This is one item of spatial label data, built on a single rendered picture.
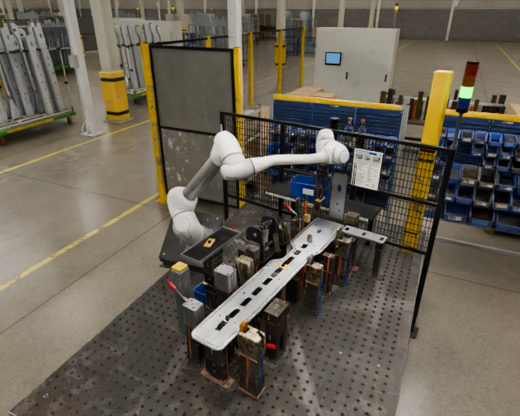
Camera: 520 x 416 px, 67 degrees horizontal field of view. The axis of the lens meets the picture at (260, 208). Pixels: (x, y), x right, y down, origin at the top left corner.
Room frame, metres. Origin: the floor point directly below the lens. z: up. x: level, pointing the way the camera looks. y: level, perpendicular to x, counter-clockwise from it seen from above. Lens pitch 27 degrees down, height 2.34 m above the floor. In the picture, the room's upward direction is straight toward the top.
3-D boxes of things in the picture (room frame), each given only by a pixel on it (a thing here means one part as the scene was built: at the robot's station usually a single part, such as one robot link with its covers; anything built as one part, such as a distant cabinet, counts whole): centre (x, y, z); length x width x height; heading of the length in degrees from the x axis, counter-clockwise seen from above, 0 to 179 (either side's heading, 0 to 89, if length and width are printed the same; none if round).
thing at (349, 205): (2.76, -0.46, 1.02); 0.90 x 0.22 x 0.03; 57
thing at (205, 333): (1.88, -0.13, 1.00); 1.38 x 0.22 x 0.02; 147
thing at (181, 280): (1.68, 0.41, 0.92); 0.08 x 0.08 x 0.44; 57
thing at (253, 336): (1.31, 0.03, 0.88); 0.15 x 0.11 x 0.36; 57
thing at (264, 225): (2.10, -0.02, 0.94); 0.18 x 0.13 x 0.49; 147
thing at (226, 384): (1.37, 0.21, 0.84); 0.18 x 0.06 x 0.29; 57
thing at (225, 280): (1.72, 0.18, 0.90); 0.13 x 0.10 x 0.41; 57
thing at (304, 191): (2.80, -0.40, 1.10); 0.30 x 0.17 x 0.13; 64
